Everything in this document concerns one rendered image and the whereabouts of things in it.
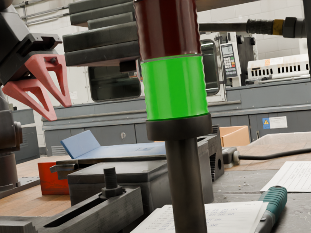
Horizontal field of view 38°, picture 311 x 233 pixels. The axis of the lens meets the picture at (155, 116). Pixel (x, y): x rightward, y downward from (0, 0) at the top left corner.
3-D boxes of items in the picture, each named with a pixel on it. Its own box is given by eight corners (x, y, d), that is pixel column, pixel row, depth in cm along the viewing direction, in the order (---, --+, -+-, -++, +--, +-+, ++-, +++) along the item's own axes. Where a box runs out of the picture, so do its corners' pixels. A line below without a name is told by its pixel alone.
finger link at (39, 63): (63, 99, 58) (24, 42, 59) (30, 131, 61) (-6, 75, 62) (92, 95, 64) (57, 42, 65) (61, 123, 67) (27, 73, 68)
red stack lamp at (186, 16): (155, 62, 30) (149, 11, 30) (210, 54, 28) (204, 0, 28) (128, 62, 26) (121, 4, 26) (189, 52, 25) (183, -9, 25)
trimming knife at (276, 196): (288, 202, 59) (264, 200, 60) (289, 184, 59) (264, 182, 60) (265, 254, 43) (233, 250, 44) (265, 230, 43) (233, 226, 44)
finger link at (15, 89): (60, 102, 58) (21, 45, 59) (27, 133, 61) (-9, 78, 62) (90, 97, 64) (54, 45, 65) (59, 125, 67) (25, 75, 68)
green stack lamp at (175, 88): (161, 114, 30) (155, 64, 30) (216, 109, 28) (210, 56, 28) (136, 121, 27) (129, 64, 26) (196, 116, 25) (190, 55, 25)
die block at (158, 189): (151, 200, 69) (145, 151, 68) (214, 200, 64) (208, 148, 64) (76, 249, 50) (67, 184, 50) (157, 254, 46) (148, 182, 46)
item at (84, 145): (90, 149, 66) (87, 129, 66) (189, 143, 60) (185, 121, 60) (63, 162, 60) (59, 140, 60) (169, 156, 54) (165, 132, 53)
